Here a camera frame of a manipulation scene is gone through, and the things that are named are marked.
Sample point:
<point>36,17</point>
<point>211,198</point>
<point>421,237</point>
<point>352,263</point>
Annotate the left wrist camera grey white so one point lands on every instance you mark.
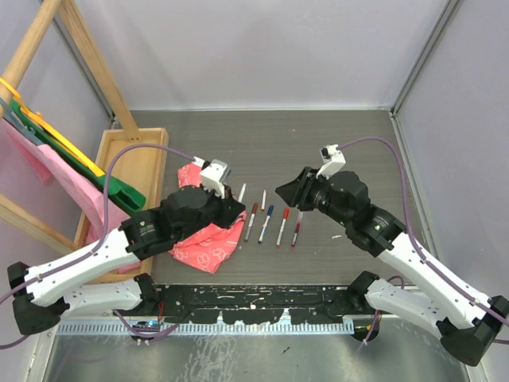
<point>213,176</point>

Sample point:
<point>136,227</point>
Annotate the white pen crosswise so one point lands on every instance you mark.
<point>242,192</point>

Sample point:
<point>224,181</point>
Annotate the wooden clothes rack frame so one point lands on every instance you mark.
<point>12,213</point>

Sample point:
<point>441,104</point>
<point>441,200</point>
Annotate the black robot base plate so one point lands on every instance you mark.
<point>257,304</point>

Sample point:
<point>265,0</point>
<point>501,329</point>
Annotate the short white pen red tip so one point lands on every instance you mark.
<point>282,227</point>

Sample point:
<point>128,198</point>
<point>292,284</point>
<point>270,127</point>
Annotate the dark red capped pen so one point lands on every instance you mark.
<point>296,230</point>

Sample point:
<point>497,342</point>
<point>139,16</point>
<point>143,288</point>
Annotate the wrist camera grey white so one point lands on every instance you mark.
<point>213,176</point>
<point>333,160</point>

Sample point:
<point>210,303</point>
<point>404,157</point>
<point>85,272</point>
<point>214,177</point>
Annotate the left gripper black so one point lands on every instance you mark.
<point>230,208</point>

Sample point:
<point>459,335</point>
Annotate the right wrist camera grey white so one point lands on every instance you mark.
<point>333,160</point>

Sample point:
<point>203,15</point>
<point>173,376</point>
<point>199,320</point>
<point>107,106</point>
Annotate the aluminium corner profile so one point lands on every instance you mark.
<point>79,59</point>
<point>432,42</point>

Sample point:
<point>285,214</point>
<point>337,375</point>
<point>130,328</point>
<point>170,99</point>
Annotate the green garment on hanger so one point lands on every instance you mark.
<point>126,197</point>

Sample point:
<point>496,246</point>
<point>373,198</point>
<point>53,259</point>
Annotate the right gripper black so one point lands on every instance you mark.
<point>297,192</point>

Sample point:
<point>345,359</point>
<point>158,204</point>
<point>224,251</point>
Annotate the slotted cable duct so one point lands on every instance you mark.
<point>116,328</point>

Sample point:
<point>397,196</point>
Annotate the pink garment on hanger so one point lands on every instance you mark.
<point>49,166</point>

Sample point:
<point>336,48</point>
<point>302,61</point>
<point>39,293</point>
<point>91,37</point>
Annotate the coral patterned cloth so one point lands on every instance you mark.
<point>210,247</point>

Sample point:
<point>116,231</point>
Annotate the wooden rack base tray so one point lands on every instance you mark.
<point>142,168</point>

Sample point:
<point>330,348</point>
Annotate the yellow hanger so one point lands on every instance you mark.
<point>58,137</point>

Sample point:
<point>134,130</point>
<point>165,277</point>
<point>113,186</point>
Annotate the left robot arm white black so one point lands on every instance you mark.
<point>39,291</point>

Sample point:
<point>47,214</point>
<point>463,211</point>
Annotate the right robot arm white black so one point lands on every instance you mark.
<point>464,320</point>

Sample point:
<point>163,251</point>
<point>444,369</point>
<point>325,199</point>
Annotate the white pen brown cap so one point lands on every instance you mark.
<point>250,222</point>

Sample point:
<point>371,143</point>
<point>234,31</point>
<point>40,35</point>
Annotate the aluminium corner profile right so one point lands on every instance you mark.
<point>432,42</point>

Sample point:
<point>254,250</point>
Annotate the grey-blue hanger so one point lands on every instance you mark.
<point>27,132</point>

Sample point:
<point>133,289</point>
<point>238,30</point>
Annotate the aluminium corner profile left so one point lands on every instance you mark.
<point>79,59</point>

